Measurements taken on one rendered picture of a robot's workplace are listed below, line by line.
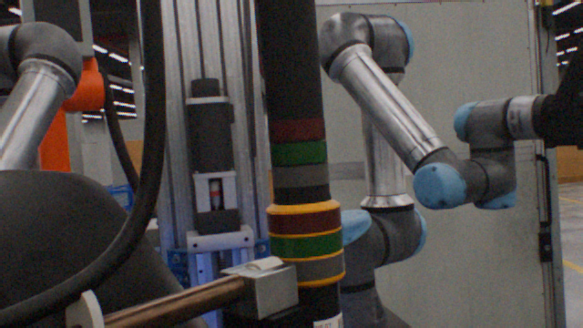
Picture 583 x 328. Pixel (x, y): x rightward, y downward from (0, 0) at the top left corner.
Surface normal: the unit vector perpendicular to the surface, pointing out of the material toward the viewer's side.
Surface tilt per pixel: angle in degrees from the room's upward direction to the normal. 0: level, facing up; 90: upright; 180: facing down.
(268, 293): 90
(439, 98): 89
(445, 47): 91
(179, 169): 90
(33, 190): 37
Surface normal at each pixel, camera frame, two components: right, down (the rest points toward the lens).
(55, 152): 0.47, 0.11
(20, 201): 0.47, -0.80
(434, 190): -0.79, 0.10
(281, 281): 0.73, -0.03
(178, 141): 0.21, 0.04
